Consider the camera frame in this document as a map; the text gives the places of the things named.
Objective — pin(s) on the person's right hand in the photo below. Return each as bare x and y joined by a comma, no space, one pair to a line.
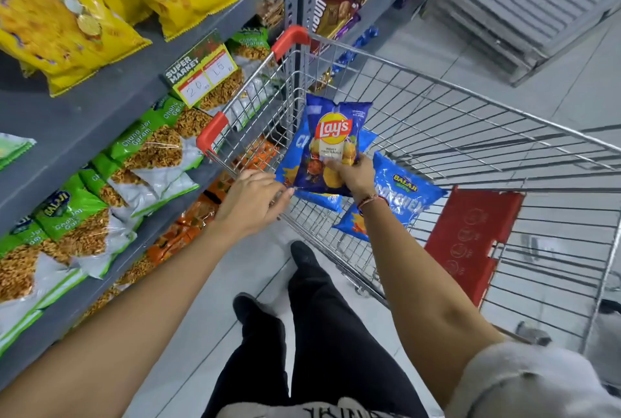
360,177

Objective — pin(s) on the person's left hand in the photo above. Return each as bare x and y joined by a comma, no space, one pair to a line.
247,199

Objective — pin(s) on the person's right fingers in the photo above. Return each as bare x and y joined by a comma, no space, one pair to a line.
351,164

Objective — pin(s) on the person's left fingers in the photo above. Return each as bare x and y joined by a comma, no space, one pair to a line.
277,197

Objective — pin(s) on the dark blue chips packet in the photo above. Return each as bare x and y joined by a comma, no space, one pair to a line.
330,141

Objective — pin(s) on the person's right forearm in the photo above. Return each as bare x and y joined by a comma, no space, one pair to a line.
417,296

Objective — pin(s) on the person's left forearm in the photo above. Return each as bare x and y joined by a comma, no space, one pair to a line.
121,335

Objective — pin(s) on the blue snack packet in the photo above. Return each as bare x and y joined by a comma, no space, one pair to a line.
407,194
296,160

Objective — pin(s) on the black shoe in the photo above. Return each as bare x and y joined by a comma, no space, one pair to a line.
303,254
248,308

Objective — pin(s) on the row of orange snack packets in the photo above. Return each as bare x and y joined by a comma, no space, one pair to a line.
179,233

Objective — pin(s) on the blue wrapped packets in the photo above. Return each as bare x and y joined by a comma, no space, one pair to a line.
354,46

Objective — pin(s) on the red plastic cart seat flap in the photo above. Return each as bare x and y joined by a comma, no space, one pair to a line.
468,238

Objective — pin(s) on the shelf price tag sign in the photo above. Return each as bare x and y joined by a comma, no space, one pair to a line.
201,71

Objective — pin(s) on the maroon biscuit packet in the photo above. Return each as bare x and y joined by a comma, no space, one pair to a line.
334,10

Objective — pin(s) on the black trousers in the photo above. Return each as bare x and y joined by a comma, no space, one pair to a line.
334,345

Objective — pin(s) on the row of green snack packets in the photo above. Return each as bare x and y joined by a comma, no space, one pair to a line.
72,219

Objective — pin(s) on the grey metal shelf unit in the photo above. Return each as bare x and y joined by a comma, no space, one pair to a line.
72,117

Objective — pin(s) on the white slatted metal rack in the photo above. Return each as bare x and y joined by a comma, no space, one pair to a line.
529,0

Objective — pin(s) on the light green packet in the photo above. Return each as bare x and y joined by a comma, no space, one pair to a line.
12,148

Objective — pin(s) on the white shirt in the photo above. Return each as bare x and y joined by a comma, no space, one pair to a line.
533,383

